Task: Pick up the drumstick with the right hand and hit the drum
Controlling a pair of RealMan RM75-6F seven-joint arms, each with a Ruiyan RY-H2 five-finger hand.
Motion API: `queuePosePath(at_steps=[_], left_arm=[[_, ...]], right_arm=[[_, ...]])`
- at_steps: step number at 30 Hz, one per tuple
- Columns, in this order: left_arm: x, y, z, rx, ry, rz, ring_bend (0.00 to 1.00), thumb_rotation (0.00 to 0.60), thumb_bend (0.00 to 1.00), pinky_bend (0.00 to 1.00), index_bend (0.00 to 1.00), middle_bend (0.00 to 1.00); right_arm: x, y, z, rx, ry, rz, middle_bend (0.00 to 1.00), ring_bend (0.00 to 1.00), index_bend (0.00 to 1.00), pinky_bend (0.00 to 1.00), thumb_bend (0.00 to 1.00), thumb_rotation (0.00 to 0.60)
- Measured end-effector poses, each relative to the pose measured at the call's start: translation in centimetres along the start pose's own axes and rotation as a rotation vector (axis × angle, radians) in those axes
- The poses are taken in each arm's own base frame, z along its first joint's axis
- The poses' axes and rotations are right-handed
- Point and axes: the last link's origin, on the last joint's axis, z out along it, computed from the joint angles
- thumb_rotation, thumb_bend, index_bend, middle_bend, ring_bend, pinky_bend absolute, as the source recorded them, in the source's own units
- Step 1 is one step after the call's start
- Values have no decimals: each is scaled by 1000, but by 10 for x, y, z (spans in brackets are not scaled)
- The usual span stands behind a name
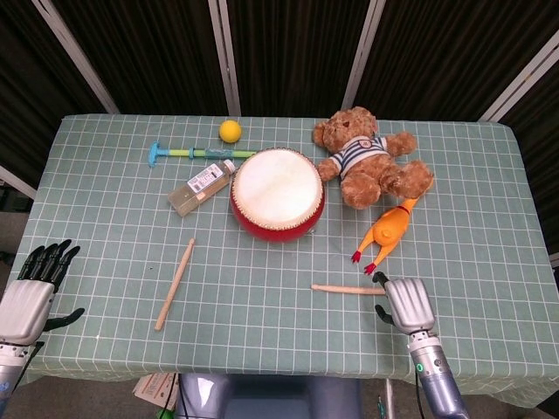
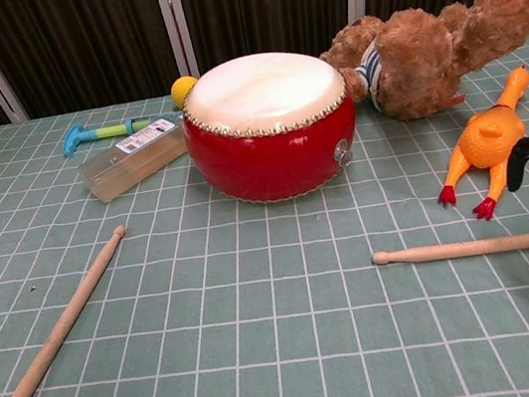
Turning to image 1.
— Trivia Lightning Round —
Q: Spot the robot left five-finger hand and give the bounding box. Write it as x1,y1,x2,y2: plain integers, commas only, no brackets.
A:
0,238,86,346

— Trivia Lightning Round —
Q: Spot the robot right five-finger hand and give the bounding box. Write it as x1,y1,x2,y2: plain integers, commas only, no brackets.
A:
371,271,438,336

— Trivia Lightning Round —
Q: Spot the wooden drumstick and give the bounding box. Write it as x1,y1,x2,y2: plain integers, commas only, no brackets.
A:
311,284,388,296
154,237,197,332

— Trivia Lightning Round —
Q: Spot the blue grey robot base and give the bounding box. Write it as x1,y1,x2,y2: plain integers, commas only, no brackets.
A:
174,373,363,419

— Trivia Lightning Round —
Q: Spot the orange rubber chicken toy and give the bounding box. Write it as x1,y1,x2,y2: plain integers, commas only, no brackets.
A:
351,196,421,276

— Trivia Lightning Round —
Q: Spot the metal table leg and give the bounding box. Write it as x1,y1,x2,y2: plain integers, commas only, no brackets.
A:
383,378,397,419

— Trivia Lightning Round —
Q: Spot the brown teddy bear striped shirt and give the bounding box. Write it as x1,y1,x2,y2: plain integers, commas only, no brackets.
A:
312,106,435,210

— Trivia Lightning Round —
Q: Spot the green checkered tablecloth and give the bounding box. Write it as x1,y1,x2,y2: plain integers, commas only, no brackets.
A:
17,113,559,409

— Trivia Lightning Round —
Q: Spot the cardboard box with print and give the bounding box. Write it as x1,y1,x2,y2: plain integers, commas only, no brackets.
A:
133,373,180,411

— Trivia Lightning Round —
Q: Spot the red drum white skin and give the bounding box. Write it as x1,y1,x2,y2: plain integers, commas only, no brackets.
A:
230,148,327,244

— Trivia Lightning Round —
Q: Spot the clear plastic bottle white label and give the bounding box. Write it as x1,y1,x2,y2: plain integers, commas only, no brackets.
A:
168,159,238,217

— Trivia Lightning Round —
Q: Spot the blue green toy water pump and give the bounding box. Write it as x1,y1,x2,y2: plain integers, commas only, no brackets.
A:
147,141,259,168

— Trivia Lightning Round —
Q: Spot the yellow ball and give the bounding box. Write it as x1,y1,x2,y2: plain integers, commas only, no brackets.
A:
218,120,243,143

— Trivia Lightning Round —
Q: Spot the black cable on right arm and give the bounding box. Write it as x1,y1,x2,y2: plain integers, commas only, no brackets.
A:
411,370,425,419

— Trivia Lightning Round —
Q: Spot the white partition frame post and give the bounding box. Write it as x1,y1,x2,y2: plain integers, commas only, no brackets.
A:
341,0,387,111
208,0,243,117
0,164,38,201
478,39,559,123
31,0,121,115

